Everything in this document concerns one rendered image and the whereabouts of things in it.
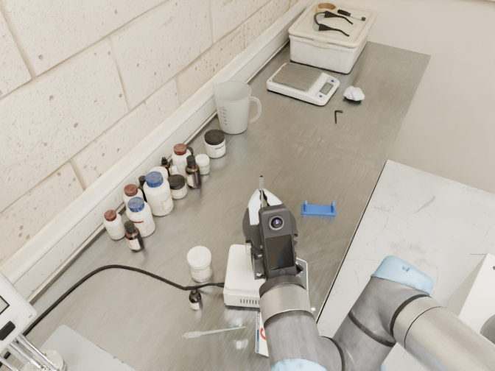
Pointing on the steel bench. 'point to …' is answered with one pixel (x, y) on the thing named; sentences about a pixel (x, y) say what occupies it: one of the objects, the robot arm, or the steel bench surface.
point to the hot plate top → (240, 271)
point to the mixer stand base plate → (82, 352)
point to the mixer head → (12, 312)
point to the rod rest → (318, 210)
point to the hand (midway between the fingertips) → (261, 192)
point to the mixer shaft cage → (53, 361)
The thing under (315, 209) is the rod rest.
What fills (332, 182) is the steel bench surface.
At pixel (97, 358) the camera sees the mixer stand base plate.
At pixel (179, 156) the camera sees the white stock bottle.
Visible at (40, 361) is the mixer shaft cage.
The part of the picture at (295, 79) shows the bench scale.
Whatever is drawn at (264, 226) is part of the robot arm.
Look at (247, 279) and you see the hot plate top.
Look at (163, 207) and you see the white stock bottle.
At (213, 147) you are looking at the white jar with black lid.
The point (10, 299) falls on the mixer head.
